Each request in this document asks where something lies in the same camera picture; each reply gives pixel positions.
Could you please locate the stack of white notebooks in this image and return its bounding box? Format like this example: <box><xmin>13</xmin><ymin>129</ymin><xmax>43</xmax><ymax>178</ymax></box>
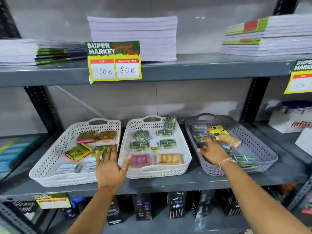
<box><xmin>87</xmin><ymin>16</ymin><xmax>178</xmax><ymax>62</ymax></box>

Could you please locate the white perforated basket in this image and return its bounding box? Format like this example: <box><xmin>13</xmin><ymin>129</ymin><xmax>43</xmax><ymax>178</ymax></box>
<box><xmin>29</xmin><ymin>118</ymin><xmax>122</xmax><ymax>188</ymax></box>
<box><xmin>118</xmin><ymin>115</ymin><xmax>192</xmax><ymax>179</ymax></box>

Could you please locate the green sticky notes pack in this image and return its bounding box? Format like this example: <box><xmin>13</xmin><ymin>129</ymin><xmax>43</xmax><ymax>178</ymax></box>
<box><xmin>91</xmin><ymin>145</ymin><xmax>113</xmax><ymax>161</ymax></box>

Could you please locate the black box white print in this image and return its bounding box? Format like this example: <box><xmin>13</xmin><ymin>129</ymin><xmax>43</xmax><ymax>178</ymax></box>
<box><xmin>12</xmin><ymin>200</ymin><xmax>42</xmax><ymax>218</ymax></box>

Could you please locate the sticky notes pack pink edge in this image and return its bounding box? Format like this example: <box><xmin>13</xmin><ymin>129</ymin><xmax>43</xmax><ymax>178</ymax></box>
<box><xmin>75</xmin><ymin>131</ymin><xmax>97</xmax><ymax>144</ymax></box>

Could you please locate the green yellow price sign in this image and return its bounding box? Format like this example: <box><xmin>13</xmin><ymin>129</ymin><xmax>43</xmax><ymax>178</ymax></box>
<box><xmin>85</xmin><ymin>41</ymin><xmax>142</xmax><ymax>83</ymax></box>
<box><xmin>284</xmin><ymin>59</ymin><xmax>312</xmax><ymax>94</ymax></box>
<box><xmin>33</xmin><ymin>192</ymin><xmax>71</xmax><ymax>209</ymax></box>

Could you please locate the plain white box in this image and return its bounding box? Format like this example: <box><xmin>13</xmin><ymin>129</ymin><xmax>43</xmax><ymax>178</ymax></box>
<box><xmin>295</xmin><ymin>128</ymin><xmax>312</xmax><ymax>157</ymax></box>

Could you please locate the stack of blue boxes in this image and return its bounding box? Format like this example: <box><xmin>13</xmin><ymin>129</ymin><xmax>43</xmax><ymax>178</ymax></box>
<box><xmin>0</xmin><ymin>136</ymin><xmax>41</xmax><ymax>174</ymax></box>

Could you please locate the white box red print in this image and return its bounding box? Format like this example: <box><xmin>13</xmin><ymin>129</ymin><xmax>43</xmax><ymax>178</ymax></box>
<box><xmin>268</xmin><ymin>101</ymin><xmax>312</xmax><ymax>134</ymax></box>

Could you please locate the person's right hand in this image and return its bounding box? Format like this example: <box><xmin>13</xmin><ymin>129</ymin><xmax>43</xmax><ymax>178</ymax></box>
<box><xmin>197</xmin><ymin>136</ymin><xmax>230</xmax><ymax>166</ymax></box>

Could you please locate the white wall cable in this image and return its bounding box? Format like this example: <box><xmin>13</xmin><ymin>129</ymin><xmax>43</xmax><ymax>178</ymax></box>
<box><xmin>55</xmin><ymin>85</ymin><xmax>104</xmax><ymax>118</ymax></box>

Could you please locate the sticky notes pack orange edge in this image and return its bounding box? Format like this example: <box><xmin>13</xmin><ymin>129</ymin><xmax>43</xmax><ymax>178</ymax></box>
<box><xmin>97</xmin><ymin>131</ymin><xmax>117</xmax><ymax>143</ymax></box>

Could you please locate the yellow note pad black print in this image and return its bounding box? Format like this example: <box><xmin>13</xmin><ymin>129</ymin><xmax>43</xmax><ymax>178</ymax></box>
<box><xmin>208</xmin><ymin>125</ymin><xmax>230</xmax><ymax>137</ymax></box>

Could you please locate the person's left hand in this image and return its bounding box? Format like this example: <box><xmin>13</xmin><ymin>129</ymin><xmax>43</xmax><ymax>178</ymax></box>
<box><xmin>95</xmin><ymin>144</ymin><xmax>133</xmax><ymax>193</ymax></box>

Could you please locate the blue green staple packet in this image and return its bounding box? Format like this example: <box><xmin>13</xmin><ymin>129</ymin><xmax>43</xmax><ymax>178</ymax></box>
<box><xmin>193</xmin><ymin>133</ymin><xmax>208</xmax><ymax>148</ymax></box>
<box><xmin>231</xmin><ymin>154</ymin><xmax>258</xmax><ymax>168</ymax></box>

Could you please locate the stack of green spine notebooks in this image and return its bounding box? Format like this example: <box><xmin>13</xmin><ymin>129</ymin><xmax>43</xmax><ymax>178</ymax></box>
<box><xmin>0</xmin><ymin>38</ymin><xmax>87</xmax><ymax>66</ymax></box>

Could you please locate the person's right forearm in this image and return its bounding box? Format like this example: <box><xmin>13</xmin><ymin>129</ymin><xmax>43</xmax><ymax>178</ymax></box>
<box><xmin>220</xmin><ymin>160</ymin><xmax>312</xmax><ymax>234</ymax></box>

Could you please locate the beige thread bracelet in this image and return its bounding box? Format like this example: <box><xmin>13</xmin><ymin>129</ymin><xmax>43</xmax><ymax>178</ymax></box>
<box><xmin>218</xmin><ymin>157</ymin><xmax>237</xmax><ymax>171</ymax></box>

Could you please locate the grey perforated basket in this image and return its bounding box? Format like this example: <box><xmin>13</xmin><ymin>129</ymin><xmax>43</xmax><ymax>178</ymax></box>
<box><xmin>184</xmin><ymin>113</ymin><xmax>278</xmax><ymax>176</ymax></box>

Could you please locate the stack of green cover notebooks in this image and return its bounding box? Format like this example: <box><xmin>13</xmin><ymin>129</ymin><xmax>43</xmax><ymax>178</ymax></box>
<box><xmin>220</xmin><ymin>13</ymin><xmax>312</xmax><ymax>57</ymax></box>

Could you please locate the pink eraser box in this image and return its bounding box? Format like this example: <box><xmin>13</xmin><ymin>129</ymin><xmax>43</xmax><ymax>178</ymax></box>
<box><xmin>130</xmin><ymin>154</ymin><xmax>152</xmax><ymax>168</ymax></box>

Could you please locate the group of staple packs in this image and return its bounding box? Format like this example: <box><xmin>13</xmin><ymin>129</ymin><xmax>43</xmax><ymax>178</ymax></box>
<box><xmin>130</xmin><ymin>115</ymin><xmax>177</xmax><ymax>152</ymax></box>

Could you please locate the person's left forearm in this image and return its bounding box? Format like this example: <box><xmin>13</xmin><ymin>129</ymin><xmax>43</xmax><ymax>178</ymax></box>
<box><xmin>66</xmin><ymin>190</ymin><xmax>115</xmax><ymax>234</ymax></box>

